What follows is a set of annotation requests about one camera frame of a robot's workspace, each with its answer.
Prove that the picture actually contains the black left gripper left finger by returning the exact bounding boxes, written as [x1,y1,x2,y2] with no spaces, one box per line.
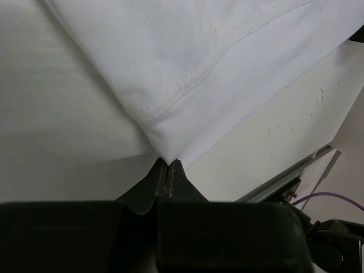
[116,158,168,215]

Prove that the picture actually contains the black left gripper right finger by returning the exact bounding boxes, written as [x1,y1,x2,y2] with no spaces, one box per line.
[166,160,208,202]

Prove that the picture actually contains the white skirt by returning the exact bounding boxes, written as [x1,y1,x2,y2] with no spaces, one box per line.
[47,1,363,164]

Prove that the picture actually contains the aluminium frame rail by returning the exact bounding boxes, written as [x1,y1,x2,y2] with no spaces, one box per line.
[235,145,334,203]

